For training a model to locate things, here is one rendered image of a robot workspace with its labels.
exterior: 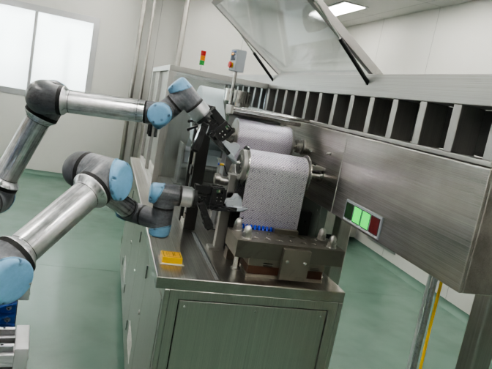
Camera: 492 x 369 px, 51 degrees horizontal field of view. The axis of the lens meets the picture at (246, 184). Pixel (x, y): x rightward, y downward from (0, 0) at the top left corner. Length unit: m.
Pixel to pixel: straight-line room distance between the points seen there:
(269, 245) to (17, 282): 0.83
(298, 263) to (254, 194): 0.31
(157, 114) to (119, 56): 5.70
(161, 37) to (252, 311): 5.96
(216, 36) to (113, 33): 1.39
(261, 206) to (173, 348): 0.60
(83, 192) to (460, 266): 0.98
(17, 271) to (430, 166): 1.06
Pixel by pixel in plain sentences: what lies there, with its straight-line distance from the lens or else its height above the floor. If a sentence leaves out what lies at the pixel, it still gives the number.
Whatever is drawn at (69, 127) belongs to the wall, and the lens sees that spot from 7.44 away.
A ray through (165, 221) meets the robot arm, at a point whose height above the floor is 1.02.
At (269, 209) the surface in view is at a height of 1.10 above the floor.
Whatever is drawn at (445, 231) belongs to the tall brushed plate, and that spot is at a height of 1.26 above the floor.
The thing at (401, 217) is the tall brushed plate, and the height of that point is 1.24.
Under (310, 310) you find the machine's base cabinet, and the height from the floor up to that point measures 0.82.
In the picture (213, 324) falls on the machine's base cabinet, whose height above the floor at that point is 0.75.
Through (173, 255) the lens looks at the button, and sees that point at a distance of 1.82.
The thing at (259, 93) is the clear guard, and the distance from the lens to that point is 2.96.
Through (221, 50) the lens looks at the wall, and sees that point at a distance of 7.54.
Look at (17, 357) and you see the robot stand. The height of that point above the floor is 0.75.
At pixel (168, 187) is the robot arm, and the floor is 1.14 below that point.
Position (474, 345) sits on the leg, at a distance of 1.55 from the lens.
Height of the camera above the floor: 1.49
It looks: 9 degrees down
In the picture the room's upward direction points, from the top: 11 degrees clockwise
